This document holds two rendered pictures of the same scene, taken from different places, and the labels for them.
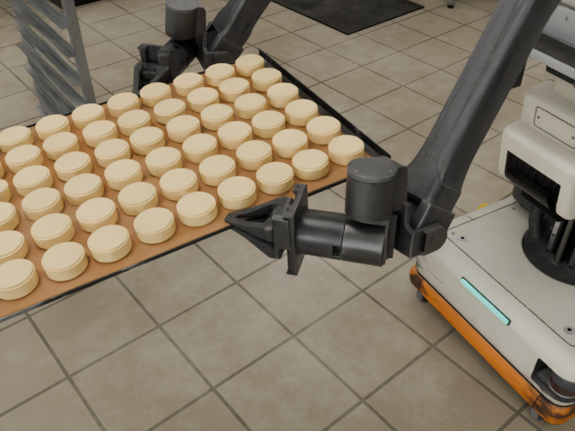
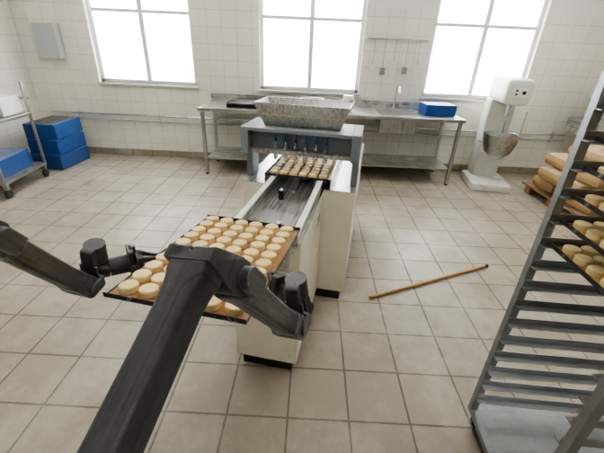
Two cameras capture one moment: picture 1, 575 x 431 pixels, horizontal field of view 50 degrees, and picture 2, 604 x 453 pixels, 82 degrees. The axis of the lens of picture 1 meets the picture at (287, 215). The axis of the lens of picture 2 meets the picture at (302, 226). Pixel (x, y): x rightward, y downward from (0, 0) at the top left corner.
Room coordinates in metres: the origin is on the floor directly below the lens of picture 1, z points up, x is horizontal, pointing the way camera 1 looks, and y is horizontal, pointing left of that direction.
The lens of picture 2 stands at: (1.57, -0.36, 1.61)
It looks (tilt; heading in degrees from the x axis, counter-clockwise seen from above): 27 degrees down; 130
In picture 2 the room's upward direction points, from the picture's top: 3 degrees clockwise
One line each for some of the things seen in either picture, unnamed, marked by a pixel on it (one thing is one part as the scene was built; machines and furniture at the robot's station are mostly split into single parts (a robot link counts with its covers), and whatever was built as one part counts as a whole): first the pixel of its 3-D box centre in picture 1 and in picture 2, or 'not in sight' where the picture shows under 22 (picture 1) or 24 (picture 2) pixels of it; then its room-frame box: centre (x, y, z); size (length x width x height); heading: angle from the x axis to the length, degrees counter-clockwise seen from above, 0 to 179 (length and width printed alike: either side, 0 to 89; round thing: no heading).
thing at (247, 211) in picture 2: not in sight; (285, 165); (-0.04, 1.33, 0.87); 2.01 x 0.03 x 0.07; 120
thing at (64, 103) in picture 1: (54, 92); not in sight; (2.01, 0.85, 0.42); 0.64 x 0.03 x 0.03; 37
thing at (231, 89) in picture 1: (234, 90); not in sight; (0.91, 0.09, 1.01); 0.05 x 0.05 x 0.02
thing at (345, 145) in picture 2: not in sight; (303, 152); (0.14, 1.31, 1.01); 0.72 x 0.33 x 0.34; 30
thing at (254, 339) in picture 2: not in sight; (282, 269); (0.39, 0.87, 0.45); 0.70 x 0.34 x 0.90; 120
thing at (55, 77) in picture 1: (48, 70); not in sight; (2.01, 0.85, 0.51); 0.64 x 0.03 x 0.03; 37
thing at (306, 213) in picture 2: not in sight; (326, 170); (0.21, 1.47, 0.87); 2.01 x 0.03 x 0.07; 120
